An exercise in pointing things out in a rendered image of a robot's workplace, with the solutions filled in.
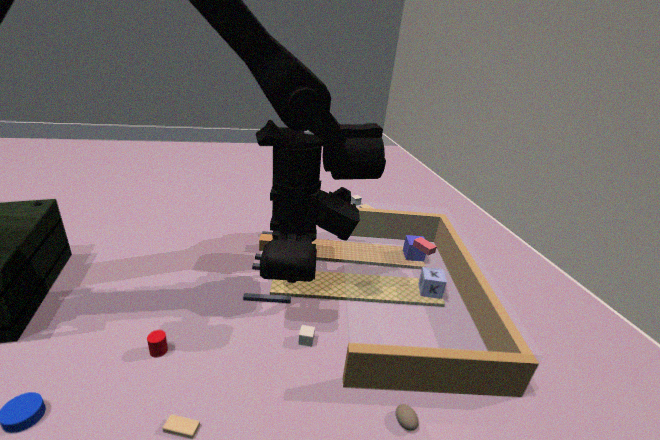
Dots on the tan flat rectangular block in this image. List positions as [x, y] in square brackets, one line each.
[181, 426]

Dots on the blue disc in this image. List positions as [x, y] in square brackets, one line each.
[22, 412]

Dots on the red cylinder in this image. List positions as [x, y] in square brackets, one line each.
[157, 344]

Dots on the grey oval stone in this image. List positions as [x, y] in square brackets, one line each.
[406, 417]

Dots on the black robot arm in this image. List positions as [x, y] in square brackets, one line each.
[302, 102]

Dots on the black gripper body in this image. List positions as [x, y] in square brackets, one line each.
[291, 257]

